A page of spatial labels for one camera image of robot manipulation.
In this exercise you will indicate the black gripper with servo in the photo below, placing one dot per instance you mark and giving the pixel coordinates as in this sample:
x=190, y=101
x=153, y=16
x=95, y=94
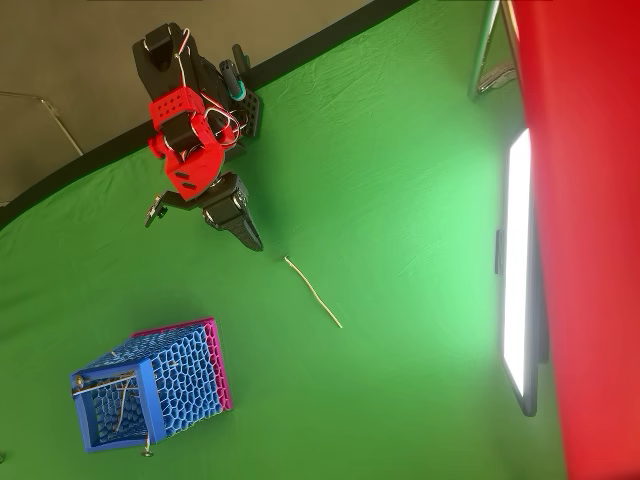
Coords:
x=227, y=202

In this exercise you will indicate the thin beige stick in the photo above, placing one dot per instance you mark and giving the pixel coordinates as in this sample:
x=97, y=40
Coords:
x=313, y=291

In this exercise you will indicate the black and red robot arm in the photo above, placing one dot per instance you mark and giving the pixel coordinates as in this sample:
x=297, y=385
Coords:
x=175, y=107

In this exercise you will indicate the blue honeycomb mesh basket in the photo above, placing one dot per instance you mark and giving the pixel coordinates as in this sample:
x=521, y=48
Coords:
x=185, y=380

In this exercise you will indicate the green cloth with black border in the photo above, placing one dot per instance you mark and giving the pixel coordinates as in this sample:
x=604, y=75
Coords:
x=375, y=200

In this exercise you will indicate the black and teal clamp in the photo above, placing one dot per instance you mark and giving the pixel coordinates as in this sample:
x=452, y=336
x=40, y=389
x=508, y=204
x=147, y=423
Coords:
x=233, y=80

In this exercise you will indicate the bright LED light panel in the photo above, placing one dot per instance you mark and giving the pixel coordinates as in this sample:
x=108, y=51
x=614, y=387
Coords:
x=517, y=260

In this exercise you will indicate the silver metal stand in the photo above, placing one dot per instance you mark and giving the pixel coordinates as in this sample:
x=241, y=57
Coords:
x=481, y=50

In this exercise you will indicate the red fabric sheet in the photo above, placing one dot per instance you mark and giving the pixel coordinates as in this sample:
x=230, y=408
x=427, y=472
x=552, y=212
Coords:
x=590, y=225

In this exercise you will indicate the wrist camera board on bracket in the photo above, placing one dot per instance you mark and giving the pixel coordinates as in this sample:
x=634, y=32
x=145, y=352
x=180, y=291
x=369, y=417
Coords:
x=152, y=210

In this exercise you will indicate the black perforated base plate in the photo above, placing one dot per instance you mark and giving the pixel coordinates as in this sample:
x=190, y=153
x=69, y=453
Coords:
x=252, y=112

